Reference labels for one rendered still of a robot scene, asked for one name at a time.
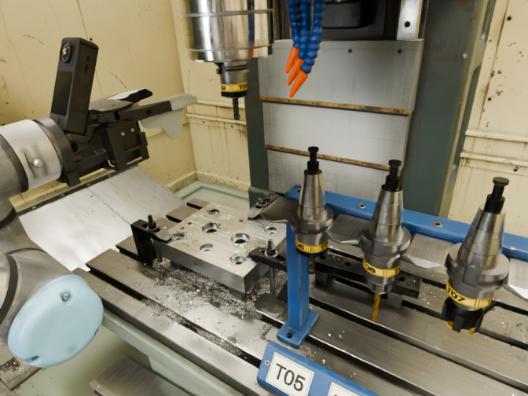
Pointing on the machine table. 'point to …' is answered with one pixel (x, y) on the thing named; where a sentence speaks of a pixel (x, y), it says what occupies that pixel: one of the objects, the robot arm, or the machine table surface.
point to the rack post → (297, 295)
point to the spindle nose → (228, 29)
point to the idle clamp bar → (335, 267)
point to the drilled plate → (232, 275)
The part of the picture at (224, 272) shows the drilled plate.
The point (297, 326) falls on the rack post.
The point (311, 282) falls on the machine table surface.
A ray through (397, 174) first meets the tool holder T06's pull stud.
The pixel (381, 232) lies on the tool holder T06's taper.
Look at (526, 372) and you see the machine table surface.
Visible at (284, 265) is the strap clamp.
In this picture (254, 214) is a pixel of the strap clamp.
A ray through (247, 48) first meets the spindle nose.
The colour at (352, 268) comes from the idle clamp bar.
